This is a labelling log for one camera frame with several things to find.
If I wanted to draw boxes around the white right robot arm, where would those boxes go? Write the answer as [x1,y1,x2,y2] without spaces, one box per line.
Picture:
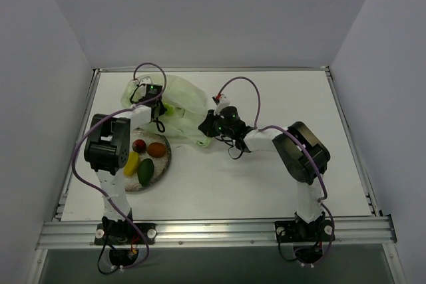
[198,106,331,239]

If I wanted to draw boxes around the aluminium table frame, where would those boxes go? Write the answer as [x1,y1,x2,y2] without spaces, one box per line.
[35,67,397,283]

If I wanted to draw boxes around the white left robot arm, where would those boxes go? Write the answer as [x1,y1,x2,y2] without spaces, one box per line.
[84,83,166,243]

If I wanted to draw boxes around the dark red fake fruit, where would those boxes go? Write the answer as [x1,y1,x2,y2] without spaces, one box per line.
[132,139,146,154]

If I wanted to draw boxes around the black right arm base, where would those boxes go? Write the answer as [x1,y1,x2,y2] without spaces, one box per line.
[274,218,335,268]

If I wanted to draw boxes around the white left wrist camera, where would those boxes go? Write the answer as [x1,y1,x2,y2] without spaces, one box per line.
[130,76,152,86]

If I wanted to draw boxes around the orange fake fruit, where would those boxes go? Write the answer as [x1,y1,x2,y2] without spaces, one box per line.
[146,142,167,158]

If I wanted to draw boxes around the dark green fake avocado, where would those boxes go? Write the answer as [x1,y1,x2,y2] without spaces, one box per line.
[136,158,154,187]

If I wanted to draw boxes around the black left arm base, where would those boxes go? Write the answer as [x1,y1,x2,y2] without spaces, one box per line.
[93,221,157,267]

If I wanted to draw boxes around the speckled round plate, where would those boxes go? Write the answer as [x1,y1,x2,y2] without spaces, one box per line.
[124,129,172,192]

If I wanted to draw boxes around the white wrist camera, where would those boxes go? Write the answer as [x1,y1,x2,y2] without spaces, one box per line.
[130,76,152,86]
[212,93,230,115]

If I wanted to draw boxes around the pale green plastic bag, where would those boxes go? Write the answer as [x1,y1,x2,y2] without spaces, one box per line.
[120,73,211,147]

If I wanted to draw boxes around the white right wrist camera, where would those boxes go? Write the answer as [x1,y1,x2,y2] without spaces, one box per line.
[212,93,230,115]

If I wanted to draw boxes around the green fake grapes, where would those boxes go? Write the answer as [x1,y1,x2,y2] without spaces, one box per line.
[164,105,174,116]

